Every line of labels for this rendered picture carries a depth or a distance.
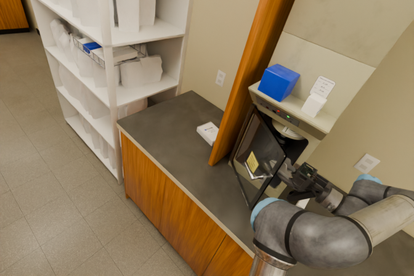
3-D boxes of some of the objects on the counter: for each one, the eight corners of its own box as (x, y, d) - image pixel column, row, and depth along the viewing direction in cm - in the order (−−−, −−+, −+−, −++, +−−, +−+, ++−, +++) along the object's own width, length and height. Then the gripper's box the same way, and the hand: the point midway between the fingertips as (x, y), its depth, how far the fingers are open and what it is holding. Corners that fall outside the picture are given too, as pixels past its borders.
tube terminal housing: (249, 144, 142) (304, 24, 94) (292, 175, 129) (384, 54, 81) (227, 164, 125) (281, 30, 78) (275, 201, 112) (376, 68, 64)
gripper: (335, 179, 75) (282, 145, 84) (328, 194, 69) (272, 156, 78) (322, 193, 81) (273, 159, 90) (315, 208, 75) (263, 170, 84)
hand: (273, 164), depth 85 cm, fingers closed
